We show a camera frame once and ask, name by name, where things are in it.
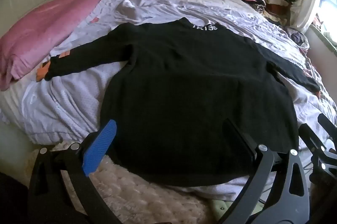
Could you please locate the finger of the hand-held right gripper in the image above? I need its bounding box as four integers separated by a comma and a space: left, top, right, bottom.
317, 113, 337, 135
299, 123, 337, 185

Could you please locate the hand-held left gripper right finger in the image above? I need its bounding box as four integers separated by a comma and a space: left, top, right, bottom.
218, 118, 310, 224

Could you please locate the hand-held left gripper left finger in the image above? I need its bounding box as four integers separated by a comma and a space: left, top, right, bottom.
28, 119, 124, 224

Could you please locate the black sweater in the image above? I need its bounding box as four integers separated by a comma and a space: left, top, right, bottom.
43, 17, 321, 188

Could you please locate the white bag of clothes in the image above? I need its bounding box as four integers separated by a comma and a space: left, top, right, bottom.
287, 25, 311, 49

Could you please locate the strawberry print quilt cover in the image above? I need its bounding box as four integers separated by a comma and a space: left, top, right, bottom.
0, 0, 337, 201

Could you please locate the windowsill clutter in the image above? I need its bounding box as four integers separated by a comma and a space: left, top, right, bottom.
312, 13, 337, 40

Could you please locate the pink blanket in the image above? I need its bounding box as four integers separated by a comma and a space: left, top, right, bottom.
0, 0, 166, 91

